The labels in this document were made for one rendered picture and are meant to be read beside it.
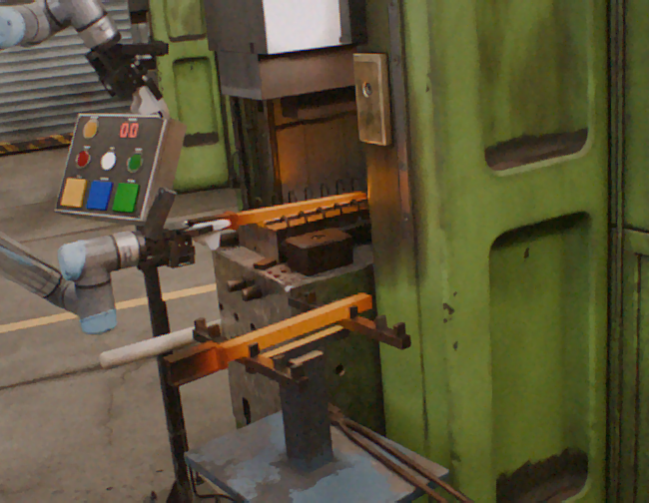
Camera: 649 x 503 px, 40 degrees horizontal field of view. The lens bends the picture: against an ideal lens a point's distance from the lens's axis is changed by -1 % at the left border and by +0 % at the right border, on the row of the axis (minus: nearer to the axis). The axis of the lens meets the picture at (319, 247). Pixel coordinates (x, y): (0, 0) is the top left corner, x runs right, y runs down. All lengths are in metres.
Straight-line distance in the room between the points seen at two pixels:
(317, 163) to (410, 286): 0.59
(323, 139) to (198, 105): 4.62
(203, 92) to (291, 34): 5.01
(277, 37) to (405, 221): 0.45
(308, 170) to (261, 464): 0.86
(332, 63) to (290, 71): 0.10
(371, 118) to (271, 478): 0.70
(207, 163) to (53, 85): 3.31
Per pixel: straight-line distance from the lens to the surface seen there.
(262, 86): 1.86
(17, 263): 1.89
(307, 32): 1.85
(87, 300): 1.84
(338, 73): 1.95
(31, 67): 9.78
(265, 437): 1.73
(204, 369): 1.43
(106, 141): 2.44
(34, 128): 9.84
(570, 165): 1.83
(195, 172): 6.85
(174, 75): 6.77
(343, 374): 1.93
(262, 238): 1.99
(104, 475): 3.10
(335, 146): 2.27
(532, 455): 2.07
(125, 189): 2.33
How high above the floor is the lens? 1.51
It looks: 17 degrees down
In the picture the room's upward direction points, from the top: 5 degrees counter-clockwise
